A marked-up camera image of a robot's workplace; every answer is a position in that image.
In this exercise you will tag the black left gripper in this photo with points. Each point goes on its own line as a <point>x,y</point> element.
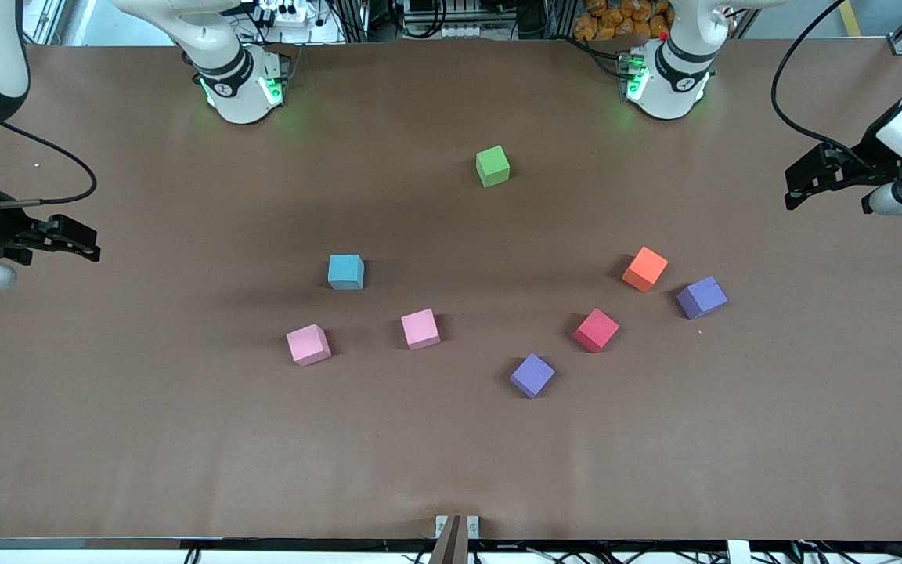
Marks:
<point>864,157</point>

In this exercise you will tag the small white bracket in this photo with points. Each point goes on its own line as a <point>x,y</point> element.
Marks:
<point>739,552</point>

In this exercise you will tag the orange bagged items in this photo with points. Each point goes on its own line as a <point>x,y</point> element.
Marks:
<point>615,19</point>

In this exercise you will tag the white power strip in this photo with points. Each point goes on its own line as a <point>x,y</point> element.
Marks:
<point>286,12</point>

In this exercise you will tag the purple foam block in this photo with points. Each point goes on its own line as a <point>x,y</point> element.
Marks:
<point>532,374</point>
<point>701,298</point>

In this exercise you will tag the blue foam block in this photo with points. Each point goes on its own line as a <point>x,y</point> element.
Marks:
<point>345,270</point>

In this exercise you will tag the grey upright frame post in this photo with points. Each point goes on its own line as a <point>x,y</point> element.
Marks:
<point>48,19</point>

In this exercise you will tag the pink foam block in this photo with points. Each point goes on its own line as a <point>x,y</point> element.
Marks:
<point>308,345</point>
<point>420,329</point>

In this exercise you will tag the green foam block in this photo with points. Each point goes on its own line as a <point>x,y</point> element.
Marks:
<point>492,164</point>

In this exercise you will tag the small metal bracket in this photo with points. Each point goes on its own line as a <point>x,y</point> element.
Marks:
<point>440,523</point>

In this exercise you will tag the orange foam block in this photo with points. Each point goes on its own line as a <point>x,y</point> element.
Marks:
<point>644,268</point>

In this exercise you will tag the red foam block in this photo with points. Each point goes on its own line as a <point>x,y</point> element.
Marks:
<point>596,329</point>

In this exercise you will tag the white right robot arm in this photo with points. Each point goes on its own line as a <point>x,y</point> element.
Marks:
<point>236,78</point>

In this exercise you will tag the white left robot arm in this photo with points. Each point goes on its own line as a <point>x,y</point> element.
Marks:
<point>674,74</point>

